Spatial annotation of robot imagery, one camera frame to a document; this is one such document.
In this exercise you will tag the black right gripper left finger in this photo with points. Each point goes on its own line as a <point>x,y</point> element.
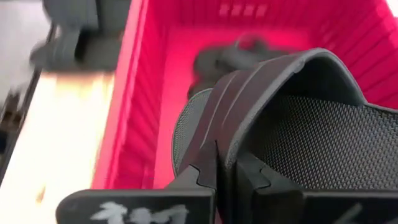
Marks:
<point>140,207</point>

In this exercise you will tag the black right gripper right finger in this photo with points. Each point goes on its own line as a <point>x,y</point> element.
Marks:
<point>311,208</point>

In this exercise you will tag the black rubber slide sandal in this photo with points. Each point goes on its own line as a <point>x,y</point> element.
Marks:
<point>224,102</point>

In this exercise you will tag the black rubber flip-flop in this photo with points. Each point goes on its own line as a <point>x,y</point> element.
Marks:
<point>217,59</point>

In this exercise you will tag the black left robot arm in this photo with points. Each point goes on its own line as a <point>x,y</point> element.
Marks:
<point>77,31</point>

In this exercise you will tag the red plastic bin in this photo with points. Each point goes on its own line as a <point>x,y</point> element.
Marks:
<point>140,93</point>

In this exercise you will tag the black aluminium support frame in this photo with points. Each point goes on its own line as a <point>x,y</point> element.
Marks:
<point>12,124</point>

